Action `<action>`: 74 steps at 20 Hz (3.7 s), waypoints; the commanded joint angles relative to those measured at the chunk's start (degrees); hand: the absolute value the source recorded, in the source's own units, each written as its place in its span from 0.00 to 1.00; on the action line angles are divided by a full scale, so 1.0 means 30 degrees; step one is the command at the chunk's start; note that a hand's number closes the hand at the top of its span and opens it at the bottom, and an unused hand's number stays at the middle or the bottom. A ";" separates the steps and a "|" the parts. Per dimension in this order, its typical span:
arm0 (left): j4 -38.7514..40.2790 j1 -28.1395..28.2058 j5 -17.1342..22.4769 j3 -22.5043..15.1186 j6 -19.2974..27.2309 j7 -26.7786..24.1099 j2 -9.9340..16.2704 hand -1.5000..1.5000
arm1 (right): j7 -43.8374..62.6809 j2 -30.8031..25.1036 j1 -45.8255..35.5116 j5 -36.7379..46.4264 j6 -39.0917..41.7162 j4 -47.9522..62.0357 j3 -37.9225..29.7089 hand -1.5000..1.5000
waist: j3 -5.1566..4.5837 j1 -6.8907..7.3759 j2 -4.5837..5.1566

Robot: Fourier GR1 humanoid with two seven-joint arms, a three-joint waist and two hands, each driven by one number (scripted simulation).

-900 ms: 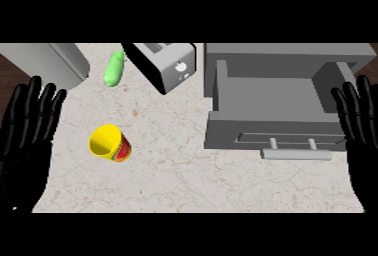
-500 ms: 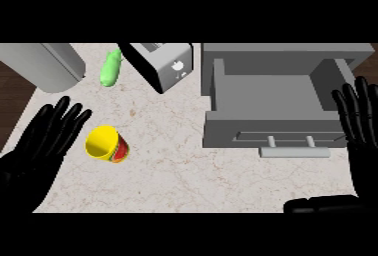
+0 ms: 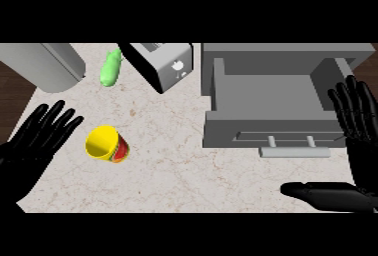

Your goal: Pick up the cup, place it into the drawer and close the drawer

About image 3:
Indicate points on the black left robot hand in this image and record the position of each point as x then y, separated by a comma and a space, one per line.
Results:
29, 143

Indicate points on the yellow cup with red print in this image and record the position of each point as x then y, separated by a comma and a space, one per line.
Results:
106, 144

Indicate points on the pale grey cylindrical appliance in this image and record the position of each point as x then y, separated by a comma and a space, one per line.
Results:
44, 65

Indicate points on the green vegetable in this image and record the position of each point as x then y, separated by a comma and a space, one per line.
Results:
111, 68

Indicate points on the grey open drawer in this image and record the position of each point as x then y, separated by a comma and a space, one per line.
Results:
275, 110

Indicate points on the grey toaster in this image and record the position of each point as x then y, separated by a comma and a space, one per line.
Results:
159, 65

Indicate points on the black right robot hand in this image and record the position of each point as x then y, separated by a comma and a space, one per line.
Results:
356, 140

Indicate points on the grey cabinet body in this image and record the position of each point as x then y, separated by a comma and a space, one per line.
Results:
285, 53

